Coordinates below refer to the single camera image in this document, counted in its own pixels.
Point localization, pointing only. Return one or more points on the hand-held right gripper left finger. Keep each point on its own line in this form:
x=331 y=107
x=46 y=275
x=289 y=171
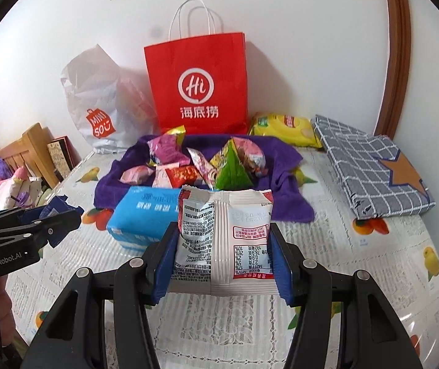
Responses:
x=163 y=273

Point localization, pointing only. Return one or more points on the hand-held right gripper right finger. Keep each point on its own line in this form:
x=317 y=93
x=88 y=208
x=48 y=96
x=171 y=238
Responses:
x=283 y=273

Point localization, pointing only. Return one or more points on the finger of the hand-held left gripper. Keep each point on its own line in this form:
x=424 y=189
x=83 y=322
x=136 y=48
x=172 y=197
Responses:
x=12 y=217
x=19 y=236

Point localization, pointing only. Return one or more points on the blue snack packet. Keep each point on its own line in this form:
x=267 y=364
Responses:
x=62 y=203

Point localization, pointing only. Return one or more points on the white red label snack packet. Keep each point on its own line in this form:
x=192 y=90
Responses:
x=223 y=238

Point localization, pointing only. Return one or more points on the light pink small packet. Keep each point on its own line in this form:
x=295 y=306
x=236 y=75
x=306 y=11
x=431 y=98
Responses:
x=137 y=175

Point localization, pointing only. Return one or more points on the green snack packet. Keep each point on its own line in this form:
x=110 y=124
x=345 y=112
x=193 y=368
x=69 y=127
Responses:
x=231 y=176

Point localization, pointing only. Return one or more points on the pink chocolate snack packet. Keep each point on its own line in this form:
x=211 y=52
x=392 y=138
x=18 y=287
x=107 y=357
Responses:
x=254 y=157

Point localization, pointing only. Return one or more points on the striped cartoon pillow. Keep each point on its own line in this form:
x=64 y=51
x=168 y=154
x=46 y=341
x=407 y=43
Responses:
x=0 y=200

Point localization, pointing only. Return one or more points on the pink plush toy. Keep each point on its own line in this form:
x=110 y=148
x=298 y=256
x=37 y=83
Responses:
x=23 y=182

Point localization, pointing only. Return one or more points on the blue tissue pack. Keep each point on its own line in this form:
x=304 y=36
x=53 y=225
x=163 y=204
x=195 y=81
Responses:
x=138 y=215

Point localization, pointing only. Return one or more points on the purple towel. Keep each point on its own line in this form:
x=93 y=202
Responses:
x=288 y=200

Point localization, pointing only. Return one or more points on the fruit print lace cover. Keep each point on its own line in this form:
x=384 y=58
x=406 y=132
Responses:
x=358 y=257

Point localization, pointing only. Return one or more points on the patterned book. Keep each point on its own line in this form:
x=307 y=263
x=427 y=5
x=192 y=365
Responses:
x=60 y=157

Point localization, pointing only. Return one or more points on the wooden headboard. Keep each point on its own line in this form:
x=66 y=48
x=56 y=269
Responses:
x=35 y=142

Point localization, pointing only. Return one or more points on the folded grey checked cloth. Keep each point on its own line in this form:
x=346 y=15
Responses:
x=358 y=169

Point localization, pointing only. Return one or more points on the yellow chips bag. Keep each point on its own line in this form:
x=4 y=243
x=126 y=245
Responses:
x=281 y=128

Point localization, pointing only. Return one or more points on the white plastic bag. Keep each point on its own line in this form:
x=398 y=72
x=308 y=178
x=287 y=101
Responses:
x=89 y=92

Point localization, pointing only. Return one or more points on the red paper bag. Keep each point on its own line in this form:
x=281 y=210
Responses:
x=196 y=65

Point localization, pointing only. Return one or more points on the brown wooden door frame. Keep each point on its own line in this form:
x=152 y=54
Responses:
x=396 y=46

